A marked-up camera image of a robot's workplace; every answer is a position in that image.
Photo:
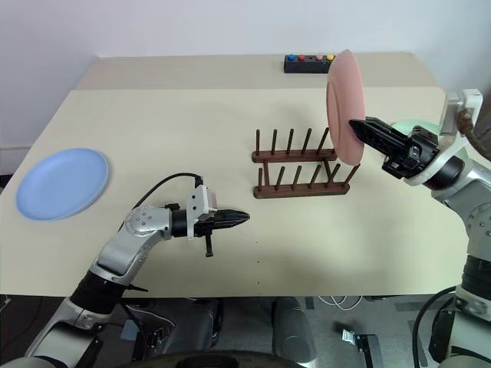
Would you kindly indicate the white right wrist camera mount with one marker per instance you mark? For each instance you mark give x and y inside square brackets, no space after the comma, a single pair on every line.
[445,158]

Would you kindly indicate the pink plate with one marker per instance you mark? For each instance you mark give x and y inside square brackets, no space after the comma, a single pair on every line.
[344,107]

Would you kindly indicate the black button box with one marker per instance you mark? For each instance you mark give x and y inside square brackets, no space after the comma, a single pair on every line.
[307,67]

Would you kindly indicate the green plate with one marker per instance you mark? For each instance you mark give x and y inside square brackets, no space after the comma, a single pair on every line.
[406,126]

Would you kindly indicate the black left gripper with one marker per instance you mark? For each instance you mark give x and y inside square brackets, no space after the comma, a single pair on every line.
[205,227]

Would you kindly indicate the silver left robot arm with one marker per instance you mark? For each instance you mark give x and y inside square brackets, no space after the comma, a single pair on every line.
[140,227]

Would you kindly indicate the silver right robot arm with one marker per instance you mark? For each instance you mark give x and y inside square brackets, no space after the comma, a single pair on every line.
[479,218]

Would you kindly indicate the blue plate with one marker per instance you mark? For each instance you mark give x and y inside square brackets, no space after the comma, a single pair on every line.
[63,184]

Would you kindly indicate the black metal floor bracket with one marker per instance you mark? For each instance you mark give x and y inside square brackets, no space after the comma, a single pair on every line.
[358,338]

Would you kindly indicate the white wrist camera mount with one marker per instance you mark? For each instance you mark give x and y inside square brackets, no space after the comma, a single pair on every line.
[445,158]
[196,203]

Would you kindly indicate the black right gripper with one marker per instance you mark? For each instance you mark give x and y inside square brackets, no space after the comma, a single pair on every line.
[412,153]

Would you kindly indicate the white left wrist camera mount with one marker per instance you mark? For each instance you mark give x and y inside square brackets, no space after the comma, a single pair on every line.
[196,203]

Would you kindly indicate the wooden dish rack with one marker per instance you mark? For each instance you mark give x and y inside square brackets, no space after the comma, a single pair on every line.
[301,188]

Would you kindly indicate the dark grey rounded shape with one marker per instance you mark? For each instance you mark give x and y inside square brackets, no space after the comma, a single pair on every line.
[293,329]

